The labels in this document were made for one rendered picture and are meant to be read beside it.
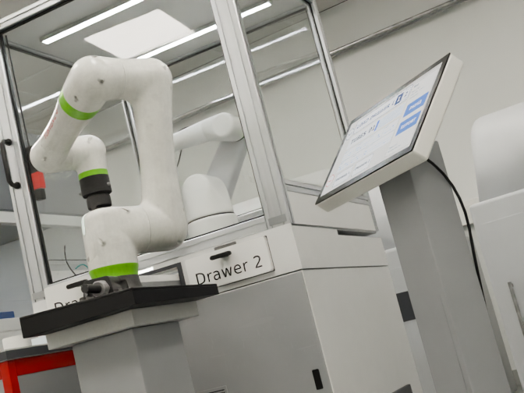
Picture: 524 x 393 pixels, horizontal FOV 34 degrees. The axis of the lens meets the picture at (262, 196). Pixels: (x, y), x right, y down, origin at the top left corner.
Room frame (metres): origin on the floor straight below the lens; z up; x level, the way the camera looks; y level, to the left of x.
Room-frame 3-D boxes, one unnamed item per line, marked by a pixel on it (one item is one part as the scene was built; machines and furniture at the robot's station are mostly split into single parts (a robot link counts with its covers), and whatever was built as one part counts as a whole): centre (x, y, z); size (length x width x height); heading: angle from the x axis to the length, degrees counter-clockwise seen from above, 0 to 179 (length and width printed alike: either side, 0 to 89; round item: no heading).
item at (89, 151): (2.57, 0.50, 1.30); 0.13 x 0.11 x 0.14; 125
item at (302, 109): (3.03, -0.23, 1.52); 0.87 x 0.01 x 0.86; 158
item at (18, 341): (2.44, 0.79, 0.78); 0.07 x 0.07 x 0.04
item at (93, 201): (2.57, 0.49, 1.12); 0.08 x 0.07 x 0.09; 158
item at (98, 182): (2.57, 0.50, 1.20); 0.12 x 0.09 x 0.06; 68
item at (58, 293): (2.49, 0.57, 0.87); 0.29 x 0.02 x 0.11; 68
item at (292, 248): (3.21, 0.22, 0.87); 1.02 x 0.95 x 0.14; 68
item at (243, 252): (2.66, 0.15, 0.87); 0.29 x 0.02 x 0.11; 68
